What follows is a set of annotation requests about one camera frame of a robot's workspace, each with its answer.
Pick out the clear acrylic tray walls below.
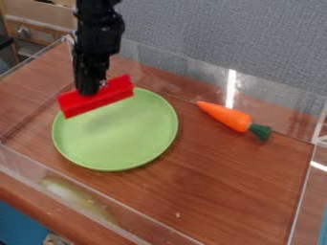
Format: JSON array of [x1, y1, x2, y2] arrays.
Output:
[[0, 41, 327, 245]]

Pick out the red rectangular block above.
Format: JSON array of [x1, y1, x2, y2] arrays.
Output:
[[58, 75, 134, 119]]

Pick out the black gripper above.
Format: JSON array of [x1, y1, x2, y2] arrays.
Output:
[[71, 15, 127, 97]]

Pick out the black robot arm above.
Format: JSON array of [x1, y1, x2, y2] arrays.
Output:
[[74, 0, 126, 96]]

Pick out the cardboard box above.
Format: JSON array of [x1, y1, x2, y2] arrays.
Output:
[[0, 0, 77, 30]]

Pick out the orange toy carrot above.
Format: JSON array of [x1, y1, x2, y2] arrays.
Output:
[[197, 101, 273, 141]]

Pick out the green round plate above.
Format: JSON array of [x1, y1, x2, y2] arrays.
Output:
[[51, 88, 179, 171]]

